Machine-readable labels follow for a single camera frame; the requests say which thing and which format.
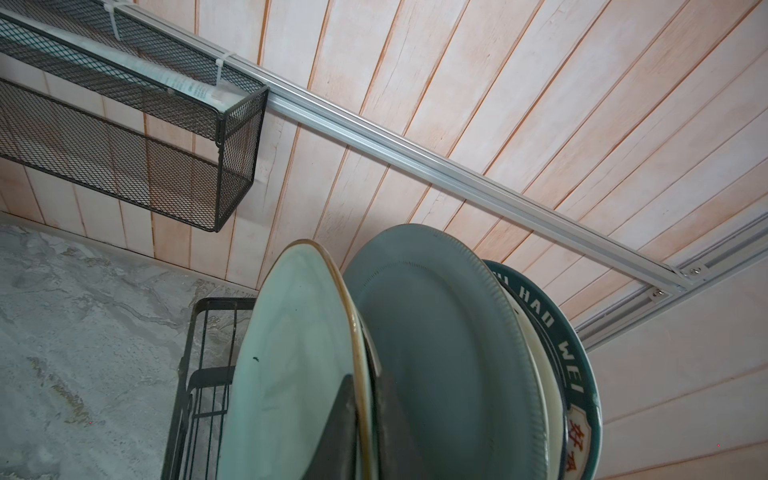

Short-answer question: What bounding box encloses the cream plate with berry sprigs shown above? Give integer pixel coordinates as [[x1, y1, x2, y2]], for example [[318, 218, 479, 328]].
[[502, 286, 566, 479]]

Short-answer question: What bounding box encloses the white plate dark green rim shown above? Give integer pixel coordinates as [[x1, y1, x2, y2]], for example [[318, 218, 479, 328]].
[[486, 260, 603, 479]]

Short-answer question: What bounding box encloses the aluminium wall frame rail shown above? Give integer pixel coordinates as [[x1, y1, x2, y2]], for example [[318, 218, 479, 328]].
[[113, 0, 768, 352]]

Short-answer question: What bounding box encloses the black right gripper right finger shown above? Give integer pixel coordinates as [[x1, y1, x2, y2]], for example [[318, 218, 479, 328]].
[[374, 372, 428, 479]]

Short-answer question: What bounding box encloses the large grey-green plate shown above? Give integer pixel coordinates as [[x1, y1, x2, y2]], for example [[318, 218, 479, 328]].
[[343, 224, 548, 479]]

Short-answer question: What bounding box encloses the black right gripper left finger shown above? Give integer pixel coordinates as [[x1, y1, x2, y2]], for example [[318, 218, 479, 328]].
[[303, 374, 357, 480]]

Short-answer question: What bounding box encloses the black wire dish rack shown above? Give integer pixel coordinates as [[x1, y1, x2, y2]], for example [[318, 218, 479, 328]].
[[160, 297, 255, 479]]

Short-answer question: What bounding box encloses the pale green leaf plate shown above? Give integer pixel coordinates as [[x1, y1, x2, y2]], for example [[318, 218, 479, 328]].
[[217, 240, 379, 479]]

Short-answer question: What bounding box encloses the black mesh wall basket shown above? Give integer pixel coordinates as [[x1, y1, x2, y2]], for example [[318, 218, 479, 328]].
[[1, 1, 269, 232]]

